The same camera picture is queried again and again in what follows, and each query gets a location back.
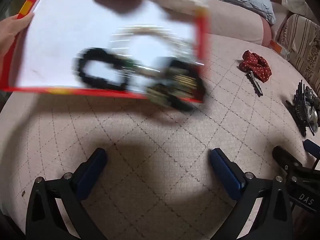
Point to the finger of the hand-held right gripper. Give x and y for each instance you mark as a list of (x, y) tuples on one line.
[(312, 146), (285, 156)]

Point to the slim metal hair clip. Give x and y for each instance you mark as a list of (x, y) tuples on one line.
[(257, 86)]

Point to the clear bottle with orange label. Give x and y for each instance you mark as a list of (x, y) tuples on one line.
[(276, 46)]

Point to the striped chair cushion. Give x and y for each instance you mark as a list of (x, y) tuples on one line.
[(302, 40)]

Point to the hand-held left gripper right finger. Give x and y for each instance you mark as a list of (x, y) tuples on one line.
[(226, 176)]

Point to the black claw hair clip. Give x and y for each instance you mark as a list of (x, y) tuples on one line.
[(300, 107)]

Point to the red cardboard box tray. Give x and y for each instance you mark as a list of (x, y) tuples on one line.
[(62, 42)]

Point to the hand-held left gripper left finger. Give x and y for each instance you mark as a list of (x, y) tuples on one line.
[(90, 173)]

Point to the red polka dot scrunchie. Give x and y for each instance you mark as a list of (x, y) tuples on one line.
[(255, 63)]

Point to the pink bolster pillow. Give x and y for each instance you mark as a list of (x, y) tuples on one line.
[(232, 22)]

